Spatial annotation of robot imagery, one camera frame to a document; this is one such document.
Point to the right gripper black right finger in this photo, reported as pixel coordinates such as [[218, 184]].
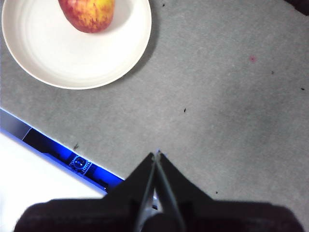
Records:
[[217, 215]]

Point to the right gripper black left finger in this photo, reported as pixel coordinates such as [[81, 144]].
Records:
[[108, 212]]

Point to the cream yellow plate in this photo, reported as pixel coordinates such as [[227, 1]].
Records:
[[72, 60]]

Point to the red yellow apple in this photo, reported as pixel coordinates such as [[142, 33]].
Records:
[[89, 14]]

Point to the black camera bar with lens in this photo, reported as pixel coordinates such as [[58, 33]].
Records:
[[79, 163]]

